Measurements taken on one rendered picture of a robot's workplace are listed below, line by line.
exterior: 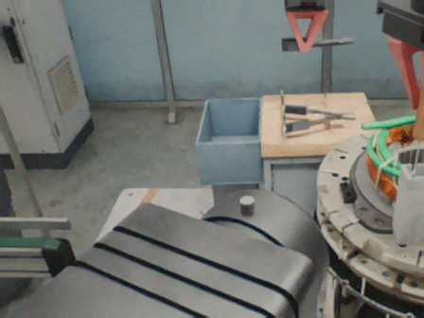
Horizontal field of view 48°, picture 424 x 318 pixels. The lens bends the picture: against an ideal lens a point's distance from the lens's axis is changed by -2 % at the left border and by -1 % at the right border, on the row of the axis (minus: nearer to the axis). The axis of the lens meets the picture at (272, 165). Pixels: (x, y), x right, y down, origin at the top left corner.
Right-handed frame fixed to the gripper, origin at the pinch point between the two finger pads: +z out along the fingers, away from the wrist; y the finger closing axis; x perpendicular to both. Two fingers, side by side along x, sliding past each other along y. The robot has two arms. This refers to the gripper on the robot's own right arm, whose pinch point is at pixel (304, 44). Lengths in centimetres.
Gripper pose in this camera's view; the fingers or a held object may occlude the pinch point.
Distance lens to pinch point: 84.0
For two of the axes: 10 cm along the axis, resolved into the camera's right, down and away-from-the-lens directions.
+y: 0.2, 5.4, -8.4
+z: 0.1, 8.4, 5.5
